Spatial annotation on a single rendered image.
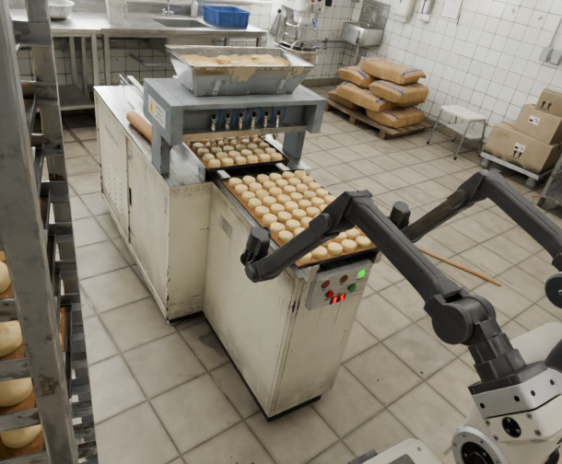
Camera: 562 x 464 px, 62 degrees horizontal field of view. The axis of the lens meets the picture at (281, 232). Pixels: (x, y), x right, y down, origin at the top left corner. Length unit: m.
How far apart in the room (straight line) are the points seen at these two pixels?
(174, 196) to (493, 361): 1.43
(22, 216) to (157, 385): 1.86
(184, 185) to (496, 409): 1.44
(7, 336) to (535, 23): 5.44
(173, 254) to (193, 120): 0.61
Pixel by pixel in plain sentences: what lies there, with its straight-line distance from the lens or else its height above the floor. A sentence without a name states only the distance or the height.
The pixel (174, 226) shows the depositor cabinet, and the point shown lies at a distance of 2.06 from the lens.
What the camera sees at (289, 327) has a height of 0.61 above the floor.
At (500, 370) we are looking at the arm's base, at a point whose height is 1.19.
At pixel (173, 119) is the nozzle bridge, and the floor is 1.13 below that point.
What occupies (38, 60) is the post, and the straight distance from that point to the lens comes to 0.86.
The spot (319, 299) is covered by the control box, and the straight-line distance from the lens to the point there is 1.61.
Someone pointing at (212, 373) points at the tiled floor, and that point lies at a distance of 2.30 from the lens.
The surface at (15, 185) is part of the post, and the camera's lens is 0.43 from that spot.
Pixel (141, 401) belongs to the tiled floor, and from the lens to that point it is 2.21.
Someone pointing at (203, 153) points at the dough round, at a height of 0.92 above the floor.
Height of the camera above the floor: 1.78
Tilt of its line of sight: 33 degrees down
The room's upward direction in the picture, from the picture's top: 10 degrees clockwise
